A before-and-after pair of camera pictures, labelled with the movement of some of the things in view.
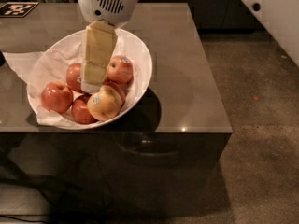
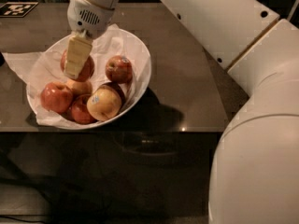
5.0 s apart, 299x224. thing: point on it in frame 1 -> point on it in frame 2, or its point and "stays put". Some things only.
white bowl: x=51 y=65 stays put
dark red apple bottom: x=79 y=110 stays put
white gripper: x=107 y=5 -> x=88 y=19
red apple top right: x=120 y=69 stays put
